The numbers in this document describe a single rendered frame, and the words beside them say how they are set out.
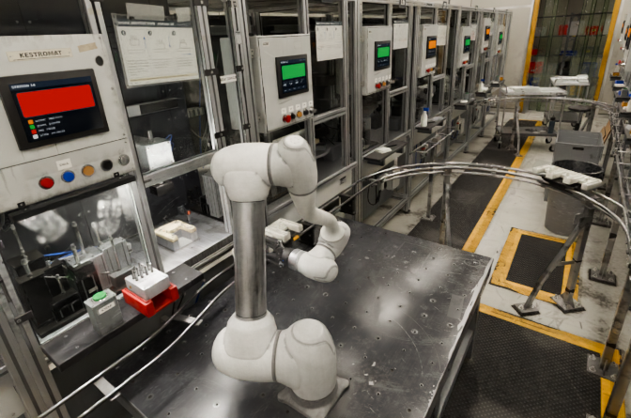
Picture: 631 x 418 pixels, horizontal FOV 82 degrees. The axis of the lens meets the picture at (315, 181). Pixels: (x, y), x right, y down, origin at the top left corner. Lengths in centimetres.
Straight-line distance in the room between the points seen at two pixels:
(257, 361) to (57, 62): 107
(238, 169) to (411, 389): 92
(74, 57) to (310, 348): 112
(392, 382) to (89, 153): 126
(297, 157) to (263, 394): 81
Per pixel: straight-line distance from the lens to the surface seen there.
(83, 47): 138
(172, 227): 188
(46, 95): 132
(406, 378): 146
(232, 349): 127
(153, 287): 145
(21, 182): 135
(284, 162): 107
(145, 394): 156
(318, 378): 125
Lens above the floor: 179
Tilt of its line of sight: 22 degrees down
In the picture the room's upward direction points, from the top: 3 degrees counter-clockwise
